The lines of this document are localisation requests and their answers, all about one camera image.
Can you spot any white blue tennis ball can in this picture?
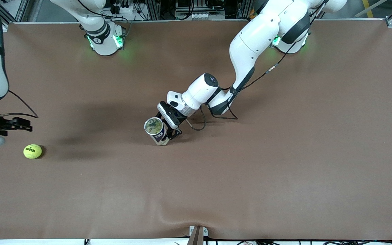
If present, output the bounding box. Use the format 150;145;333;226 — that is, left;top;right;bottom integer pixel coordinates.
144;117;170;146

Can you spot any yellow Wilson tennis ball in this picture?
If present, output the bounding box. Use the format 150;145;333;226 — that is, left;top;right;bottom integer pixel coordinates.
23;144;43;159
146;118;163;135

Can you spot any brown table mat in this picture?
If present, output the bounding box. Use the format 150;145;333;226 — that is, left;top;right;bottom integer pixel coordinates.
0;19;392;241

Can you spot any white power strip with plugs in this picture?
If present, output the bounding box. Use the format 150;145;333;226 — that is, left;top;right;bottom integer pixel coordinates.
109;0;133;15

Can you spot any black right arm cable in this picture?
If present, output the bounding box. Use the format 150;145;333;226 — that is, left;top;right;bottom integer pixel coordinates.
0;89;39;119

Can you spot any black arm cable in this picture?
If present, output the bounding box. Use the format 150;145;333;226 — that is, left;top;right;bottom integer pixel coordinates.
0;89;39;119
185;0;329;131

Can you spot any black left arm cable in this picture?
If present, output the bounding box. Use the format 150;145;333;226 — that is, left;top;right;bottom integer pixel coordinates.
185;0;329;131

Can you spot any grey table edge bracket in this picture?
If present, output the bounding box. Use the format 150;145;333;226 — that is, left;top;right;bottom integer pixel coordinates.
186;225;209;245

